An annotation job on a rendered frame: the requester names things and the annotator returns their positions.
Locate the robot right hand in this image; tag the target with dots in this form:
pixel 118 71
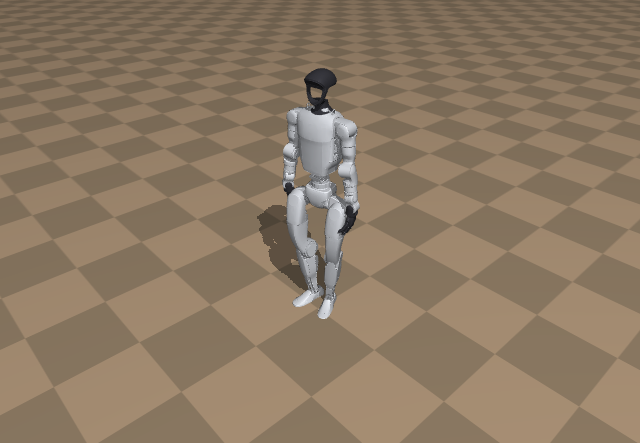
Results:
pixel 289 188

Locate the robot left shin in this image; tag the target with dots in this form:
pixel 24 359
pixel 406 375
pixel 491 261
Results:
pixel 331 276

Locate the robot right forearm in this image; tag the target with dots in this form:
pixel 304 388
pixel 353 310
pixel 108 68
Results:
pixel 289 170

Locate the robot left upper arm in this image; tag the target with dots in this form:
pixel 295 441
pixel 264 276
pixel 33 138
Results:
pixel 346 131

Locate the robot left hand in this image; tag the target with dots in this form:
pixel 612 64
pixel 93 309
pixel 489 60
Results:
pixel 349 220

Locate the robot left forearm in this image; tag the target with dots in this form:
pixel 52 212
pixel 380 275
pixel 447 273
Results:
pixel 350 190

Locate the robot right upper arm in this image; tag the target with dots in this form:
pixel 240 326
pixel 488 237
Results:
pixel 291 150

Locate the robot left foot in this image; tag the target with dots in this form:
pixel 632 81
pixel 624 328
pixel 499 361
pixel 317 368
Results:
pixel 326 307

